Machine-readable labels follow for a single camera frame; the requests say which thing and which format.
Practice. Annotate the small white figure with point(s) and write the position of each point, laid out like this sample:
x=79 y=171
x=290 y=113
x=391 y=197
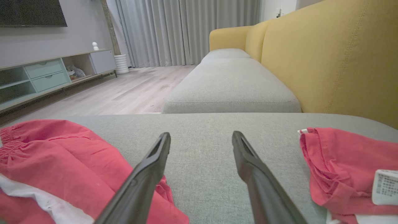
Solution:
x=95 y=46

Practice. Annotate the red lettered jersey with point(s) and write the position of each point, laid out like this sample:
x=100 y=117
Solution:
x=342 y=168

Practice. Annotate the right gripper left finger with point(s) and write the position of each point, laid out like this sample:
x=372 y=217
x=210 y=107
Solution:
x=140 y=186

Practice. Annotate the clutter in cabinet shelf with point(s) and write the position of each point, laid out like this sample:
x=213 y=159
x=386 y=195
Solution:
x=75 y=73

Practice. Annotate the black wall television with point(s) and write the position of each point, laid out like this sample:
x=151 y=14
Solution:
x=31 y=12

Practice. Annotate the long TV cabinet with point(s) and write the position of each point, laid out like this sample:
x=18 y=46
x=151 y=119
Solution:
x=46 y=74

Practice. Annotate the large grey seat cushion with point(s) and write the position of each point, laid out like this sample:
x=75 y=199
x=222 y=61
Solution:
x=202 y=140

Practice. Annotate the white ribbed vase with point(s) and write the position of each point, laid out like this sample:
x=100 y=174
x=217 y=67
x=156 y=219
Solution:
x=122 y=63

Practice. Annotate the grey pleated curtain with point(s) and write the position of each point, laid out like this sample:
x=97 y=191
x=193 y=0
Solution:
x=186 y=31

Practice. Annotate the yellow sofa backrest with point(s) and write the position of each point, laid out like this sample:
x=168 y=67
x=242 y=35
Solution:
x=335 y=56

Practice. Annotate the red shorts with white stripe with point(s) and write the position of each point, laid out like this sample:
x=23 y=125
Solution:
x=62 y=155

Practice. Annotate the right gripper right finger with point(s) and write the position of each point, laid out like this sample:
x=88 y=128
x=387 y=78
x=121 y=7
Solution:
x=264 y=189

